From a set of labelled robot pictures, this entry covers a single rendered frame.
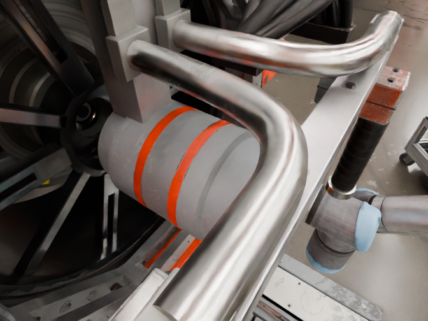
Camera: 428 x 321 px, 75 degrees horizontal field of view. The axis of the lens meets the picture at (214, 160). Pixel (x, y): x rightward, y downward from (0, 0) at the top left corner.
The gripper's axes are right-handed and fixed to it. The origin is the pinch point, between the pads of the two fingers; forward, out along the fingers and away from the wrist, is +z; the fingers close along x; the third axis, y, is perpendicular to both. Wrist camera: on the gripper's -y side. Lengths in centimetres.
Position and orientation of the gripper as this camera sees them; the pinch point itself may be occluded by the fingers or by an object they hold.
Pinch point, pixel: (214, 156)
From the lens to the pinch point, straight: 67.3
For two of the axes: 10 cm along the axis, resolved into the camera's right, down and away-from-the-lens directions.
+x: 4.0, -9.1, -0.9
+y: 4.0, 0.9, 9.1
